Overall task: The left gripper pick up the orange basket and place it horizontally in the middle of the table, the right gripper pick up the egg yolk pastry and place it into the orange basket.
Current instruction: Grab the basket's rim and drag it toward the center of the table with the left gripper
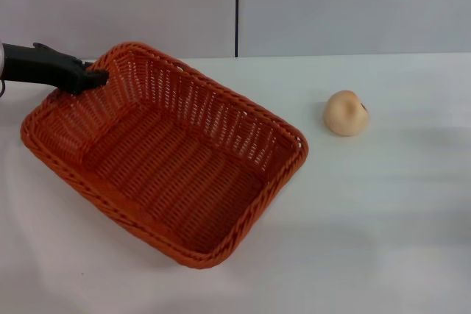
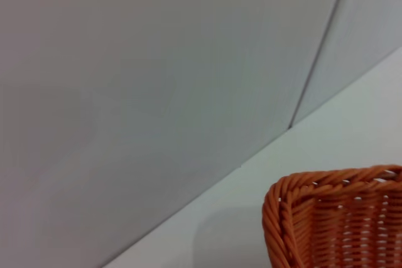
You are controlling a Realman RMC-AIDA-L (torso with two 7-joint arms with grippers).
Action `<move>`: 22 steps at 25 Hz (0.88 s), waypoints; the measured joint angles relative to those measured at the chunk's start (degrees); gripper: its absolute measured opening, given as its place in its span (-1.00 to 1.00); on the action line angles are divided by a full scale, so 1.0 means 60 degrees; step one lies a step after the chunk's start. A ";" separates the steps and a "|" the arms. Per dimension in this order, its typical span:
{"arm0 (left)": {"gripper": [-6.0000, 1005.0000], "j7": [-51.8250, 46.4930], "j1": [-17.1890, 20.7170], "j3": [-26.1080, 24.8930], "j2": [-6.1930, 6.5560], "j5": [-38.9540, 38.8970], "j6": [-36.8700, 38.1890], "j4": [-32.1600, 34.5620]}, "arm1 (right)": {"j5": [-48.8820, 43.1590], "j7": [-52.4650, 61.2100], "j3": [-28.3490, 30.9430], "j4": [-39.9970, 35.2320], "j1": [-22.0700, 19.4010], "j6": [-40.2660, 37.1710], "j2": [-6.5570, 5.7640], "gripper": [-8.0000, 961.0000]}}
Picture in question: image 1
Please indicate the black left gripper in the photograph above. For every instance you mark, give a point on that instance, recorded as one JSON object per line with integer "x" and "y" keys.
{"x": 33, "y": 65}

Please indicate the orange woven plastic basket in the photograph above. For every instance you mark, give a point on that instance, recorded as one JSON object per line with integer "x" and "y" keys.
{"x": 173, "y": 167}

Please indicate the beige peach-shaped bun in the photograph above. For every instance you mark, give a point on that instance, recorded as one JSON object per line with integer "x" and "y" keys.
{"x": 345, "y": 115}

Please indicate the black vertical wall strip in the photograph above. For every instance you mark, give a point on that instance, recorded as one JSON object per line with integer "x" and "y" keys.
{"x": 237, "y": 9}

